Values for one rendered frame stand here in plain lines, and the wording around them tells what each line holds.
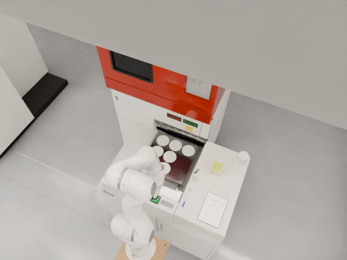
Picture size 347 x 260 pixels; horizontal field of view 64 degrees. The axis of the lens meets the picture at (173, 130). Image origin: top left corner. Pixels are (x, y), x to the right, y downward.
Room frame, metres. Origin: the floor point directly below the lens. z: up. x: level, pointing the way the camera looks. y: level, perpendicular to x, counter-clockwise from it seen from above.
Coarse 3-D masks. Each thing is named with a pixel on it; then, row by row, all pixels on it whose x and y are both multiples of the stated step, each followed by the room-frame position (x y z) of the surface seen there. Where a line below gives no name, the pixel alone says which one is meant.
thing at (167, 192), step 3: (162, 186) 0.78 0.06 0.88; (162, 189) 0.75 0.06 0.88; (165, 189) 0.75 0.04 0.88; (168, 189) 0.75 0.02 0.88; (171, 189) 0.76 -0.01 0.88; (159, 192) 0.73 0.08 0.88; (162, 192) 0.73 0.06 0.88; (165, 192) 0.73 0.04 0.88; (168, 192) 0.73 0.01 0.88; (171, 192) 0.73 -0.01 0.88; (174, 192) 0.73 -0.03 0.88; (165, 195) 0.71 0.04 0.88; (168, 195) 0.71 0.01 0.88; (171, 195) 0.71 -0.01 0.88; (174, 195) 0.71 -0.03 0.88; (171, 198) 0.69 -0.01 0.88; (174, 198) 0.69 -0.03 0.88; (180, 198) 0.70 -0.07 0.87
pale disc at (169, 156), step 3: (165, 153) 1.04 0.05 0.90; (168, 153) 1.04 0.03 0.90; (171, 153) 1.04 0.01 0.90; (174, 153) 1.04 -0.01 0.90; (165, 156) 1.01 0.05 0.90; (168, 156) 1.01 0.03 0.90; (171, 156) 1.01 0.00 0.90; (174, 156) 1.01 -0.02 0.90; (165, 159) 0.98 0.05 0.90; (168, 159) 0.98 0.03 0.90; (171, 159) 0.98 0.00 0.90; (174, 159) 0.99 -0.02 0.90
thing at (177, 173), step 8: (168, 136) 1.19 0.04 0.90; (152, 144) 1.11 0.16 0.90; (168, 144) 1.11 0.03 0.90; (184, 144) 1.12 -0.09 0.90; (192, 144) 1.12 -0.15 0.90; (176, 152) 1.05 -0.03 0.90; (160, 160) 0.97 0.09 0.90; (176, 160) 0.98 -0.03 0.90; (184, 160) 0.98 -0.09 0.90; (192, 160) 0.98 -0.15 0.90; (176, 168) 0.91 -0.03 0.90; (184, 168) 0.92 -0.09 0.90; (168, 176) 0.84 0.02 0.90; (176, 176) 0.85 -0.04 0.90; (184, 176) 0.85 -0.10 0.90
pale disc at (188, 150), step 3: (183, 147) 1.10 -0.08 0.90; (186, 147) 1.10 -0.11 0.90; (189, 147) 1.10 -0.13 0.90; (192, 147) 1.10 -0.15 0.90; (183, 150) 1.07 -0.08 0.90; (186, 150) 1.07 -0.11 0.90; (189, 150) 1.07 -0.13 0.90; (192, 150) 1.07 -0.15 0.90; (183, 153) 1.04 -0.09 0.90; (186, 153) 1.04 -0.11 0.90; (189, 153) 1.04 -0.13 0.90; (192, 153) 1.05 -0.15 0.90
